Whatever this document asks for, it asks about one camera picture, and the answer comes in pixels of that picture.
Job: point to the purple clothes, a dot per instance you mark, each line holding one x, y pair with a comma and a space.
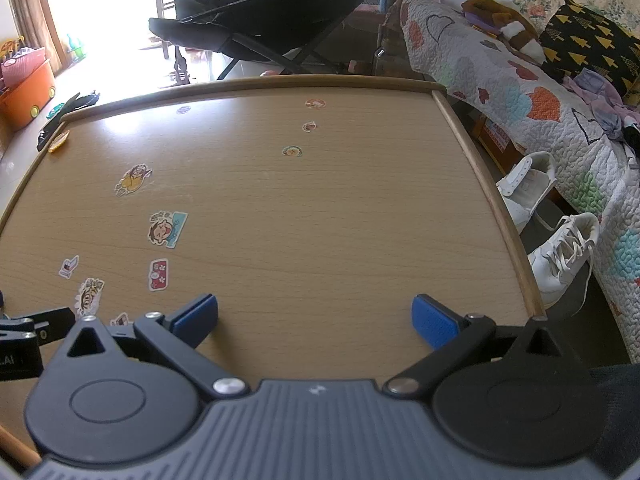
595, 90

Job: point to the quilted heart pattern blanket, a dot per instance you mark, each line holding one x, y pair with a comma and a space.
500, 85

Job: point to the yellow toy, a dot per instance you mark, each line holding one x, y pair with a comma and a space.
10, 47

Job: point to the white laced sneaker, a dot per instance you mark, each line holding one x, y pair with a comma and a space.
560, 260

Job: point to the person's dark pants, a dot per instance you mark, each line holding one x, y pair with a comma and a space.
620, 410

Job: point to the black yellow tree pattern pillow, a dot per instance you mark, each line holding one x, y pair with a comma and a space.
590, 40

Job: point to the green plastic toy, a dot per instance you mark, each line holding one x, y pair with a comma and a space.
76, 50

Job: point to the beige curtain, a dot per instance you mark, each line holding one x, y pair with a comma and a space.
30, 10

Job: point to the brown white plush toy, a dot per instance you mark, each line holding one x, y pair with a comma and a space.
505, 22

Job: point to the green trash bin black bag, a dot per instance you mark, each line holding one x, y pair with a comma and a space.
75, 102

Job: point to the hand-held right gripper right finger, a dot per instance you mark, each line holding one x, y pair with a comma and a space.
432, 320

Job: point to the white open sneaker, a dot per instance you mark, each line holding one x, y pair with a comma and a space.
525, 185

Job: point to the black folding lounge chair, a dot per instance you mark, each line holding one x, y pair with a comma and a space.
260, 15

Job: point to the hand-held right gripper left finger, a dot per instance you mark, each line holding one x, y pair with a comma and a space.
197, 317

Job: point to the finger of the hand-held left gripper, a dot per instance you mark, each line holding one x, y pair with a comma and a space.
50, 322

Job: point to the orange storage bin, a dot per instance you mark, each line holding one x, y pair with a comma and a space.
25, 102

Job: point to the pink plastic basket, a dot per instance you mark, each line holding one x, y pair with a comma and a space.
25, 65

